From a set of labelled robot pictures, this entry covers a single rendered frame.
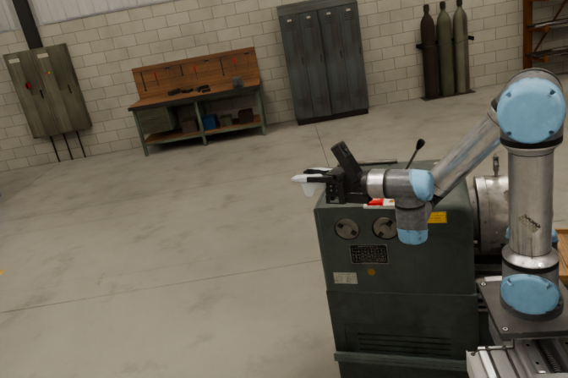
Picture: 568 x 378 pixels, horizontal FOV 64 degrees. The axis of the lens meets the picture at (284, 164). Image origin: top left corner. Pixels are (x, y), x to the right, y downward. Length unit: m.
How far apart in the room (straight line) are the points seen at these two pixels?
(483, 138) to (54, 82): 8.17
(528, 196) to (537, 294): 0.23
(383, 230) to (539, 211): 0.82
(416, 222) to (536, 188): 0.28
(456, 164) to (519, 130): 0.26
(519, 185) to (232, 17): 7.42
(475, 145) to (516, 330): 0.48
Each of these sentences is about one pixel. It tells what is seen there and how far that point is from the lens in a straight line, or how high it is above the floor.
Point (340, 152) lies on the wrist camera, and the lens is 1.17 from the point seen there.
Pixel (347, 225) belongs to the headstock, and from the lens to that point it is 1.82.
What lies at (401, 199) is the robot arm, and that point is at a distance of 1.14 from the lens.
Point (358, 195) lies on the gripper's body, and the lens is 1.19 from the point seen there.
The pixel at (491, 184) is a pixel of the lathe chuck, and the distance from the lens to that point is 1.96.
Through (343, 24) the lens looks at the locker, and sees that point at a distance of 7.76.
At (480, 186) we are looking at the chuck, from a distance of 1.95.
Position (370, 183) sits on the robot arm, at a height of 1.57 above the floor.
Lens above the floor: 2.03
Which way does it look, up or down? 19 degrees down
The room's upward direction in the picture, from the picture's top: 11 degrees counter-clockwise
